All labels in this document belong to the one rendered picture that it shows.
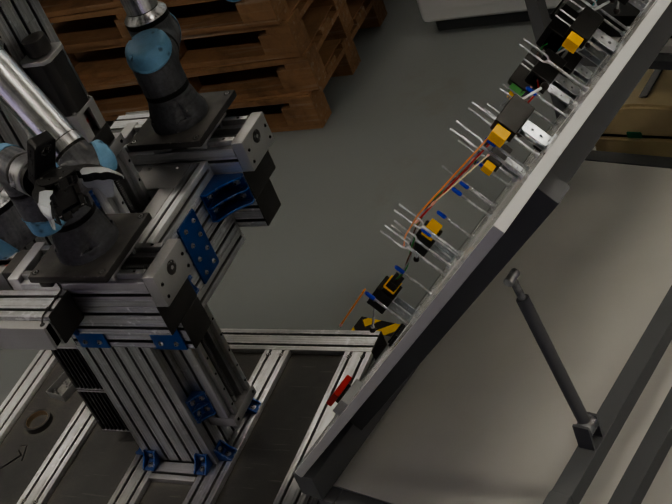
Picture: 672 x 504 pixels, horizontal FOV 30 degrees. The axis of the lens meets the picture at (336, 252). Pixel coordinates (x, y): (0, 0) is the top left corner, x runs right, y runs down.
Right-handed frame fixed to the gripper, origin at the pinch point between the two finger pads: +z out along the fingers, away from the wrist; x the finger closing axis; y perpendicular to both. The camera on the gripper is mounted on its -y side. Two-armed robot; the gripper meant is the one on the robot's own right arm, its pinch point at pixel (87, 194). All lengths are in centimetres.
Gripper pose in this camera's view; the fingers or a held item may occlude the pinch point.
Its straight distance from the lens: 220.2
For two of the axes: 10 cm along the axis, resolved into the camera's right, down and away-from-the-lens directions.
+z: 6.4, 2.7, -7.1
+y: 2.2, 8.3, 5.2
